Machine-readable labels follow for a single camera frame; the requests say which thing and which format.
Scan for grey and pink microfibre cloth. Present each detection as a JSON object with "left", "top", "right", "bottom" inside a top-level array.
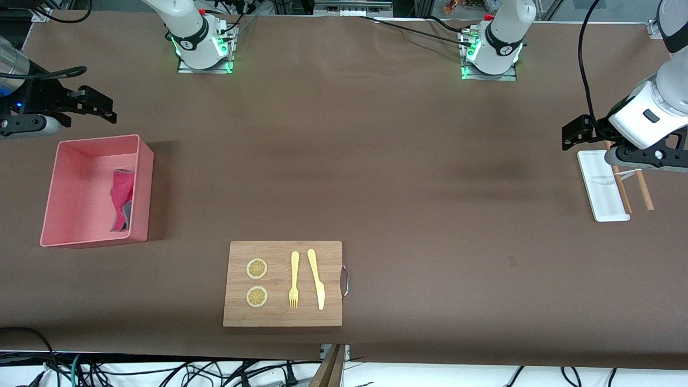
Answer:
[{"left": 110, "top": 168, "right": 135, "bottom": 233}]

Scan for white rectangular rack tray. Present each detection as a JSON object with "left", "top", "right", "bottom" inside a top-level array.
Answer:
[{"left": 578, "top": 150, "right": 630, "bottom": 222}]

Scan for pink plastic bin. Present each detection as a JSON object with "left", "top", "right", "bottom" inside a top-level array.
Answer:
[{"left": 40, "top": 134, "right": 154, "bottom": 249}]

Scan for yellow plastic fork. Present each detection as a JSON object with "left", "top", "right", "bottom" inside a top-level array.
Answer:
[{"left": 289, "top": 251, "right": 300, "bottom": 309}]

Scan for wooden cutting board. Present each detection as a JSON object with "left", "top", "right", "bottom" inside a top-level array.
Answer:
[{"left": 223, "top": 240, "right": 343, "bottom": 327}]

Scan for yellow plastic knife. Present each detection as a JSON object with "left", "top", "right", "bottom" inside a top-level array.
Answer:
[{"left": 307, "top": 248, "right": 325, "bottom": 311}]

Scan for wooden plank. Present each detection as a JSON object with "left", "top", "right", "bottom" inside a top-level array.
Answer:
[{"left": 309, "top": 344, "right": 346, "bottom": 387}]

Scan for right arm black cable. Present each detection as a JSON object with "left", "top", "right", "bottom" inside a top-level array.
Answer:
[{"left": 16, "top": 0, "right": 93, "bottom": 81}]

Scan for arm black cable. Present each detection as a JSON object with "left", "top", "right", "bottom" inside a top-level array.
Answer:
[
  {"left": 16, "top": 0, "right": 93, "bottom": 81},
  {"left": 578, "top": 0, "right": 604, "bottom": 121}
]

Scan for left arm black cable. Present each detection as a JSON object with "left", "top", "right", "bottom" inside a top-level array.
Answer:
[{"left": 578, "top": 0, "right": 604, "bottom": 121}]

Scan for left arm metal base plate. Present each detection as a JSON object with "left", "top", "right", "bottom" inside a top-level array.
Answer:
[{"left": 461, "top": 30, "right": 519, "bottom": 81}]

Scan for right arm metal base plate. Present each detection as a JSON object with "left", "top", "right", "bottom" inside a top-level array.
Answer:
[{"left": 177, "top": 24, "right": 238, "bottom": 74}]

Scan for black cable across table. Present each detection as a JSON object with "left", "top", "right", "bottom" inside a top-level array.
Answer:
[{"left": 360, "top": 15, "right": 476, "bottom": 48}]

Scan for black looped floor cable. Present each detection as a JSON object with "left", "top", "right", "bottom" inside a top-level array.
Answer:
[{"left": 0, "top": 326, "right": 60, "bottom": 387}]

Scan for grey metal rail box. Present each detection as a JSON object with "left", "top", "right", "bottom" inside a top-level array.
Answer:
[{"left": 314, "top": 0, "right": 393, "bottom": 17}]

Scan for teal floor cable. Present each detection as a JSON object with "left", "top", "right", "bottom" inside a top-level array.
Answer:
[{"left": 70, "top": 353, "right": 88, "bottom": 387}]

